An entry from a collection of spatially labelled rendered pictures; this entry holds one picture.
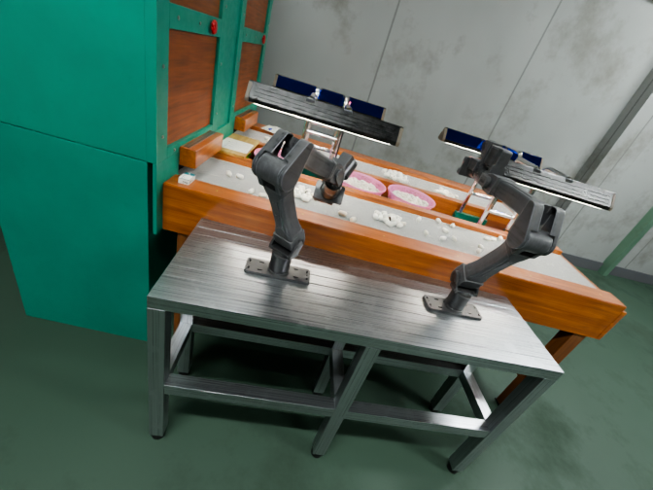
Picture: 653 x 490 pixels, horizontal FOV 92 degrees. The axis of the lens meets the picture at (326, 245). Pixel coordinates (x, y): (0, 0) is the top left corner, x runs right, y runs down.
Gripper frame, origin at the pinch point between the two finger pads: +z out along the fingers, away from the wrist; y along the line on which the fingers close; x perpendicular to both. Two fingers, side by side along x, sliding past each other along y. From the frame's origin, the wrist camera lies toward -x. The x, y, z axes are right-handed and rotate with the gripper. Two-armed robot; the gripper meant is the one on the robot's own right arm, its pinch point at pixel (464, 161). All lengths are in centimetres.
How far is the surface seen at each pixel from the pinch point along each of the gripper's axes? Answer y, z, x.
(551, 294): -45, -24, 34
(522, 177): -29.3, 5.8, 0.4
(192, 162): 98, -3, 26
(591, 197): -62, 4, 0
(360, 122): 41.2, 11.3, -1.2
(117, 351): 117, -25, 108
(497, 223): -63, 49, 36
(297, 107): 66, 12, 0
